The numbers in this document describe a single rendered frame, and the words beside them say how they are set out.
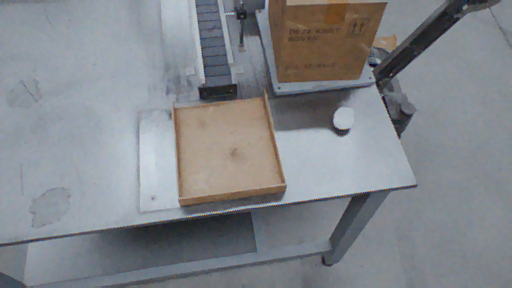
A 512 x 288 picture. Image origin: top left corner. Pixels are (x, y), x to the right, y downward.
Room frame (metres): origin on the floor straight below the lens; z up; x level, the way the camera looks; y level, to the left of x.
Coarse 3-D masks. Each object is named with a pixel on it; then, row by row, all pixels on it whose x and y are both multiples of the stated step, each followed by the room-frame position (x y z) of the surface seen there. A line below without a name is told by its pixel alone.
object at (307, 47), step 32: (288, 0) 0.78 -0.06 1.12; (320, 0) 0.78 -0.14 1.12; (352, 0) 0.79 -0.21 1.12; (384, 0) 0.79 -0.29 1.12; (288, 32) 0.76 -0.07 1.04; (320, 32) 0.77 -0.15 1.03; (352, 32) 0.78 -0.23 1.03; (288, 64) 0.76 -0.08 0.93; (320, 64) 0.77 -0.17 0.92; (352, 64) 0.78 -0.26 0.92
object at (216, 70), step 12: (204, 0) 1.07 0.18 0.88; (216, 0) 1.08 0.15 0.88; (204, 12) 1.02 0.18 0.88; (216, 12) 1.02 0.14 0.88; (204, 24) 0.96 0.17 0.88; (216, 24) 0.96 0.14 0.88; (204, 36) 0.91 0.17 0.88; (216, 36) 0.91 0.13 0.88; (204, 48) 0.86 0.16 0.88; (216, 48) 0.86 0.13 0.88; (204, 60) 0.81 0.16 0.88; (216, 60) 0.81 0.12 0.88; (204, 72) 0.76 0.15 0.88; (216, 72) 0.76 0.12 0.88; (228, 72) 0.77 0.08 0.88; (204, 84) 0.72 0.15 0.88; (216, 84) 0.72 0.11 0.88; (228, 84) 0.72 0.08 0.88
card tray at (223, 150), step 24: (264, 96) 0.71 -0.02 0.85; (192, 120) 0.63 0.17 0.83; (216, 120) 0.63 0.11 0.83; (240, 120) 0.63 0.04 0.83; (264, 120) 0.64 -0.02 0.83; (192, 144) 0.55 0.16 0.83; (216, 144) 0.55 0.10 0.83; (240, 144) 0.56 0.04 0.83; (264, 144) 0.56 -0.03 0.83; (192, 168) 0.48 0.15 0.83; (216, 168) 0.48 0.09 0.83; (240, 168) 0.48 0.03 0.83; (264, 168) 0.49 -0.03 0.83; (192, 192) 0.41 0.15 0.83; (216, 192) 0.41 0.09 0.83; (240, 192) 0.40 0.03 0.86; (264, 192) 0.42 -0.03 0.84
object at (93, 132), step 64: (0, 0) 1.09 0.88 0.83; (64, 0) 1.10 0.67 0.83; (128, 0) 1.12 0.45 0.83; (0, 64) 0.80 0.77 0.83; (64, 64) 0.81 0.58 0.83; (128, 64) 0.83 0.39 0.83; (192, 64) 0.84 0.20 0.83; (256, 64) 0.85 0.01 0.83; (0, 128) 0.57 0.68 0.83; (64, 128) 0.58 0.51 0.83; (128, 128) 0.59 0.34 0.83; (320, 128) 0.62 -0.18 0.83; (384, 128) 0.63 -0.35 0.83; (0, 192) 0.39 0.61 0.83; (64, 192) 0.40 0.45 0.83; (128, 192) 0.40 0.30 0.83; (320, 192) 0.43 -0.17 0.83
